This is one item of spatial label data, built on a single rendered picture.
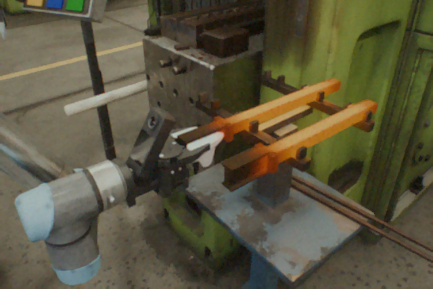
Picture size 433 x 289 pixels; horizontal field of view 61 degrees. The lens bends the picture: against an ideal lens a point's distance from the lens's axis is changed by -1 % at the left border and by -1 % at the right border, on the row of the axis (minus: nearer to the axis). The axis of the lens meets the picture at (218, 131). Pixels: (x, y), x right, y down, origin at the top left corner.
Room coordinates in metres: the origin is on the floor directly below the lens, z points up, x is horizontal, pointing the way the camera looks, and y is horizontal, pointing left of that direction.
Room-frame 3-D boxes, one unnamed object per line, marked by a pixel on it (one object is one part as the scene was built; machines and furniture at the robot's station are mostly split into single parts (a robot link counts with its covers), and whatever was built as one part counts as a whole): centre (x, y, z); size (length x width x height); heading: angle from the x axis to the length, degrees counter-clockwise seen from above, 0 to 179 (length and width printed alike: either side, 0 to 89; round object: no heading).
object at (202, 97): (0.81, -0.06, 0.94); 0.23 x 0.06 x 0.02; 129
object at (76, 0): (1.43, 0.53, 1.01); 0.07 x 0.05 x 0.07; 66
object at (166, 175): (0.52, 0.12, 0.91); 0.12 x 0.08 x 0.09; 128
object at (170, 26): (1.36, -0.02, 0.96); 0.42 x 0.20 x 0.09; 131
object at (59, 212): (0.43, 0.24, 0.92); 0.11 x 0.08 x 0.09; 128
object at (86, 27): (1.59, 0.56, 0.54); 0.04 x 0.04 x 1.08; 41
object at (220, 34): (1.13, -0.03, 0.95); 0.12 x 0.08 x 0.06; 131
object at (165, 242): (1.20, 0.17, 0.01); 0.58 x 0.39 x 0.01; 41
